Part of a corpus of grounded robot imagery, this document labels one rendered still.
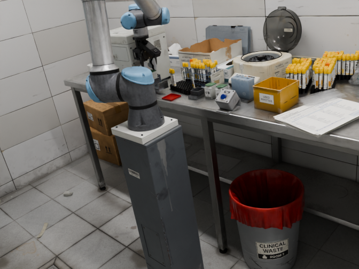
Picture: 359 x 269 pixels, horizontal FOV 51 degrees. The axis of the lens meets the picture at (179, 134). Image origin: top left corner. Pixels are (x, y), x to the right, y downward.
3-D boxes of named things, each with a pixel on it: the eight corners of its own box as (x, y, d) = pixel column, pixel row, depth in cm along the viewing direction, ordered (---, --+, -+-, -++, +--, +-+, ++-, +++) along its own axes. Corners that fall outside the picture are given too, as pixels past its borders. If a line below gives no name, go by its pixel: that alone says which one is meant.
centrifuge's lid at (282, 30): (262, 6, 193) (273, 5, 198) (260, 55, 202) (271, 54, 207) (297, 6, 177) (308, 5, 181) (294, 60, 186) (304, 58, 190)
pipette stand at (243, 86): (230, 99, 173) (228, 78, 169) (240, 94, 177) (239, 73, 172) (247, 103, 166) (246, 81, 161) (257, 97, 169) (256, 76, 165)
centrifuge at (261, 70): (222, 85, 193) (220, 61, 187) (262, 69, 207) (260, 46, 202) (258, 93, 174) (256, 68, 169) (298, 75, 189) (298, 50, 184)
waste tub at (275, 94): (253, 108, 159) (251, 86, 155) (272, 97, 167) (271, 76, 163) (280, 114, 150) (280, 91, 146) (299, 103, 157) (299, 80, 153)
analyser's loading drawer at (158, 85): (133, 86, 206) (132, 77, 204) (142, 82, 210) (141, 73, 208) (159, 91, 192) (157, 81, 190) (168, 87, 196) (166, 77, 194)
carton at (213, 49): (180, 76, 218) (176, 49, 212) (211, 61, 236) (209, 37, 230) (213, 80, 202) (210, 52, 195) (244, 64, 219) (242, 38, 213)
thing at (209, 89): (205, 98, 179) (203, 85, 176) (211, 95, 181) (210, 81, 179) (211, 100, 176) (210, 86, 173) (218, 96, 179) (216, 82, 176)
